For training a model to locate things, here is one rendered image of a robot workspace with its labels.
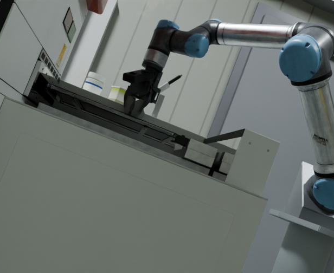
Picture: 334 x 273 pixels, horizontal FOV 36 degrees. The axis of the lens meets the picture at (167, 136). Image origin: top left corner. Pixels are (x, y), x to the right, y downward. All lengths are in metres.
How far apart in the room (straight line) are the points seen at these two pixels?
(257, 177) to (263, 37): 0.56
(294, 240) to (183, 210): 0.72
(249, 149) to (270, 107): 2.37
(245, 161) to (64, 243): 0.46
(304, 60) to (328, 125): 0.21
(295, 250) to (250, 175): 0.60
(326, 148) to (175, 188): 0.57
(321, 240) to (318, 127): 0.43
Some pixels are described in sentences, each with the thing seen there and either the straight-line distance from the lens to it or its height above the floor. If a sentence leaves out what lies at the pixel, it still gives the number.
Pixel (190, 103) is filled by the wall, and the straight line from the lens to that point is 3.54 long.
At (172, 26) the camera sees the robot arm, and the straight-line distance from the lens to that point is 1.73.
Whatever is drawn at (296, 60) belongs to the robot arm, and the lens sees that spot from 1.46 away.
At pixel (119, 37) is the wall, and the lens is 3.57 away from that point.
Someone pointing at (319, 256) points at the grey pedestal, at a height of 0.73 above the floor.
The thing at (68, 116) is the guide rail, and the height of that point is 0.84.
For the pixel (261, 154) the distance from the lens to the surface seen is 1.25.
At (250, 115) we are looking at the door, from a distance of 3.57.
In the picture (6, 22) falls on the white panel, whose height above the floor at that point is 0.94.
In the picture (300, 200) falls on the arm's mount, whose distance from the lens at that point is 1.82.
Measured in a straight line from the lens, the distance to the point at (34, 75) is 1.34.
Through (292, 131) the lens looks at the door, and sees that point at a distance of 3.65.
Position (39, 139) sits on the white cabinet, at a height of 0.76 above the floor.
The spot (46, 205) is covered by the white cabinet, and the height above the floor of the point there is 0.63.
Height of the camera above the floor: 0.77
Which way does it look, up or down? 5 degrees up
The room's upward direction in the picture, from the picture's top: 21 degrees clockwise
